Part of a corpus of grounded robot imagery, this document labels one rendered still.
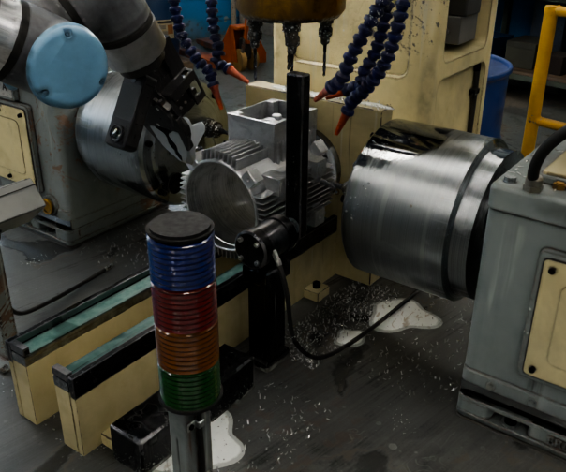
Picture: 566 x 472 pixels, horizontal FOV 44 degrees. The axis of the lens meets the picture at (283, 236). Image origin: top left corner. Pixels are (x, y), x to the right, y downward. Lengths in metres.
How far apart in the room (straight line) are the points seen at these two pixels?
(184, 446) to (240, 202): 0.64
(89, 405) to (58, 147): 0.64
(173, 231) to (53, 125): 0.87
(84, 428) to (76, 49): 0.49
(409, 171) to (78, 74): 0.47
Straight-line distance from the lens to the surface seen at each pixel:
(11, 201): 1.11
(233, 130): 1.20
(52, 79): 0.79
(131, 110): 1.04
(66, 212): 1.52
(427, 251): 0.99
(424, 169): 1.00
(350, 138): 1.26
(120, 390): 1.01
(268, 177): 1.11
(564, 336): 0.94
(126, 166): 1.34
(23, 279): 1.45
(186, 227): 0.61
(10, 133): 1.56
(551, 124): 3.36
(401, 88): 1.33
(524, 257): 0.93
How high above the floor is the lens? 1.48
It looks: 26 degrees down
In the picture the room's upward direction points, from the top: straight up
